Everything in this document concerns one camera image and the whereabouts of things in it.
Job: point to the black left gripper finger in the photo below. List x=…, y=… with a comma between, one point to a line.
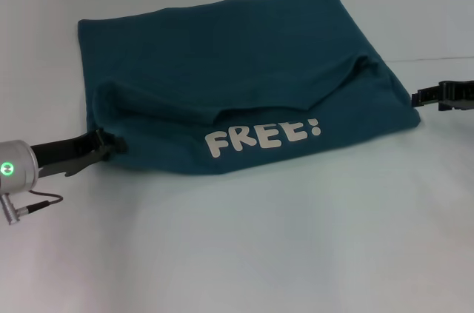
x=116, y=143
x=101, y=155

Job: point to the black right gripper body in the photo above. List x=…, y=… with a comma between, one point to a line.
x=457, y=94

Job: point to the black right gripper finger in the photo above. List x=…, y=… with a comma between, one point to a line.
x=426, y=96

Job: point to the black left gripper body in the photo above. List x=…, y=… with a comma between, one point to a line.
x=66, y=152

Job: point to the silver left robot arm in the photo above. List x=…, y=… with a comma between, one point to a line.
x=16, y=168

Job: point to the blue t-shirt with white print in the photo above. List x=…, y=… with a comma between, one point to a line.
x=229, y=87

